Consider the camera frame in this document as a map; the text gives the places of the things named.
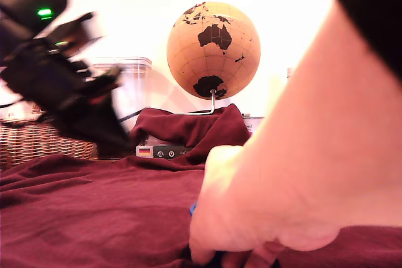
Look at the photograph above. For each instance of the blue coffee capsule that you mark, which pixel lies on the blue coffee capsule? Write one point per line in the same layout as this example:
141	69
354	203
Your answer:
193	209

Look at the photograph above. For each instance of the black coffee scoop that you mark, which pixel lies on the black coffee scoop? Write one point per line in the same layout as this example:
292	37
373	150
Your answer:
132	115

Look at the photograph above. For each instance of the person's hand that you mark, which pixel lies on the person's hand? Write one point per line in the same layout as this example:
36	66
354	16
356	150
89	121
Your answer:
251	202

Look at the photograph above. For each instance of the clear plastic storage container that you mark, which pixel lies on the clear plastic storage container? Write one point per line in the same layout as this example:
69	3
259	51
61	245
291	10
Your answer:
135	92

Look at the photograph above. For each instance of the wicker basket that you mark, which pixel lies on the wicker basket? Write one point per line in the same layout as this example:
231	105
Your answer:
31	145

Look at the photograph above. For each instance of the dark box with flag print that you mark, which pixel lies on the dark box with flag print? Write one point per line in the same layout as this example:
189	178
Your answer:
163	154

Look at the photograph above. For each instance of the dark red fleece cloth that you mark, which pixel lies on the dark red fleece cloth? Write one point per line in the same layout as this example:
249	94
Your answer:
94	217

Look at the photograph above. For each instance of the metal globe stand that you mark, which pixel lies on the metal globe stand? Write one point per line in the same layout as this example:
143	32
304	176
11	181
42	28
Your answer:
212	101

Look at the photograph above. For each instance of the cork globe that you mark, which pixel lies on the cork globe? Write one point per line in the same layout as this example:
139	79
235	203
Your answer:
213	57

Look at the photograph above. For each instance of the metal tin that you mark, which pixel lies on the metal tin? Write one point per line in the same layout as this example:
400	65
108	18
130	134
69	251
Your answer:
251	125

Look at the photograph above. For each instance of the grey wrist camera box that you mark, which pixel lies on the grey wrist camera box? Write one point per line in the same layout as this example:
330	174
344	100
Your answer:
78	31

